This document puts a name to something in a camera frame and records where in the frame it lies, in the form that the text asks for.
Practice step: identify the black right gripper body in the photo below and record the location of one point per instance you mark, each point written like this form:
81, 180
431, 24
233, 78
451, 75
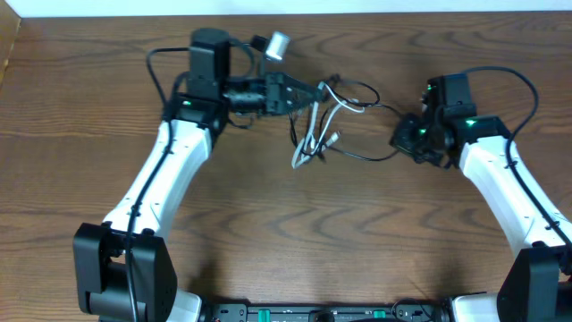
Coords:
417, 139

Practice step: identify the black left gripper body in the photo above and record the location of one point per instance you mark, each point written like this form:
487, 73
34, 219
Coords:
273, 93

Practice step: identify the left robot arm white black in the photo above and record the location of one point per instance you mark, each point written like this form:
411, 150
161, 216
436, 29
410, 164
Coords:
123, 268

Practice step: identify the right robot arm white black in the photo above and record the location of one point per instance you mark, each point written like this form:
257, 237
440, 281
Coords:
450, 133

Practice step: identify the wooden side panel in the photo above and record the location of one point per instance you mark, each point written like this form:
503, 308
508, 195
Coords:
10, 23

